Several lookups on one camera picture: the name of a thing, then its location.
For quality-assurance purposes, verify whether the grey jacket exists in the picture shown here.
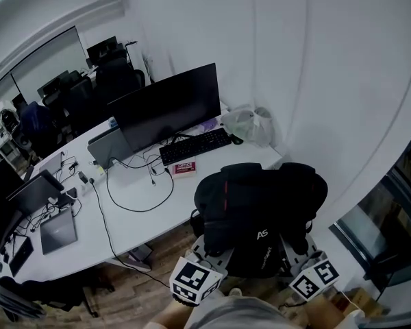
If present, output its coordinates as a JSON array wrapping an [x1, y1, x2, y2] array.
[[0, 282, 45, 321]]

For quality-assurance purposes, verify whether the grey open laptop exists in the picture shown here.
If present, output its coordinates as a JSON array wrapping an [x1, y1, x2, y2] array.
[[87, 127, 134, 170]]

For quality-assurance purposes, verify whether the small background monitor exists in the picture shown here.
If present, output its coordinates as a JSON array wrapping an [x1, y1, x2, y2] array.
[[86, 36, 119, 63]]

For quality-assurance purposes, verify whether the black mesh office chair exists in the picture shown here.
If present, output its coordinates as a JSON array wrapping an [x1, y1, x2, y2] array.
[[42, 77, 93, 136]]

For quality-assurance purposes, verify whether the chair with blue jacket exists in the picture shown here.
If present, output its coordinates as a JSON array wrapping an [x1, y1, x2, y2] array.
[[19, 101, 58, 150]]

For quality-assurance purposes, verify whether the red and white box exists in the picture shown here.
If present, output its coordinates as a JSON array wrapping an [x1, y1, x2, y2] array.
[[171, 161, 198, 179]]

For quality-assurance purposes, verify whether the dark laptop on stand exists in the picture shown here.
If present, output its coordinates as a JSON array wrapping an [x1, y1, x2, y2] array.
[[5, 169, 66, 215]]

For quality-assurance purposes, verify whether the white power strip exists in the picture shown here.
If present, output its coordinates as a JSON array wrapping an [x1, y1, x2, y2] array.
[[80, 166, 105, 195]]

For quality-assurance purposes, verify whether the black side monitor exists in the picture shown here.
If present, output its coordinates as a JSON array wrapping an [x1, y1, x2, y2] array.
[[0, 159, 25, 253]]

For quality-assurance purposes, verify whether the person's right forearm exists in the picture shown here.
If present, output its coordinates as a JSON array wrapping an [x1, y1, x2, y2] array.
[[303, 295, 350, 329]]

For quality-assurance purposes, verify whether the tall black office chair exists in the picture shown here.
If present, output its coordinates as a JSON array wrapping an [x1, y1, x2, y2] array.
[[95, 57, 147, 109]]

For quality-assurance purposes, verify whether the large black monitor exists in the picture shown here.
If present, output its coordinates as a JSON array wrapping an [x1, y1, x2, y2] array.
[[106, 62, 222, 154]]

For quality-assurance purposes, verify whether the long black power cable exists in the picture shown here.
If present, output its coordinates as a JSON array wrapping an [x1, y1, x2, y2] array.
[[88, 178, 172, 289]]

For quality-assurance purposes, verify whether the person's left forearm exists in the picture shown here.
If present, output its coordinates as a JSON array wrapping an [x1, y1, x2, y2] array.
[[150, 295, 196, 329]]

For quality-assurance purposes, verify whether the white table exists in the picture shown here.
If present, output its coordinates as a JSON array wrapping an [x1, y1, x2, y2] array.
[[0, 99, 285, 287]]

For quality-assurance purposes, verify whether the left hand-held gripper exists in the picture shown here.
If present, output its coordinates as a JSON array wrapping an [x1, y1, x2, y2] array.
[[169, 236, 234, 308]]

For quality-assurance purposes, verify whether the black backpack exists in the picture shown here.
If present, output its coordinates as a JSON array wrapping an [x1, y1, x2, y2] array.
[[194, 162, 329, 280]]

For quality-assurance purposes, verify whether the purple pouch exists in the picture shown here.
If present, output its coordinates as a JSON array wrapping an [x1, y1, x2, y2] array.
[[195, 118, 216, 132]]

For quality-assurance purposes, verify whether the looped black cable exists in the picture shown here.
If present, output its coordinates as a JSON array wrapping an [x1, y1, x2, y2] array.
[[105, 154, 175, 213]]

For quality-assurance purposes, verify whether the closed grey laptop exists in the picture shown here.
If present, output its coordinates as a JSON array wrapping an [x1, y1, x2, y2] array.
[[39, 206, 79, 256]]

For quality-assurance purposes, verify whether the small black keyboard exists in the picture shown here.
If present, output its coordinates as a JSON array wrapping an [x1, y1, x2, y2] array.
[[8, 236, 34, 277]]

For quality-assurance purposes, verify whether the cardboard box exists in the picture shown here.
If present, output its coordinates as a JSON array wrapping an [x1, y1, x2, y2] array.
[[330, 287, 386, 318]]

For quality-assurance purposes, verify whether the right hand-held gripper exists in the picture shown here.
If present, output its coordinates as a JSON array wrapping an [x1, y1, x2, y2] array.
[[277, 233, 340, 303]]

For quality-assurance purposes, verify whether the white plastic bag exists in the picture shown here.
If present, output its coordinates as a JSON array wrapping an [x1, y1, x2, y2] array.
[[221, 104, 278, 149]]

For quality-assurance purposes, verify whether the black framed window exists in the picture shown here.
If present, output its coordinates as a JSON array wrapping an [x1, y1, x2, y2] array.
[[328, 128, 411, 294]]

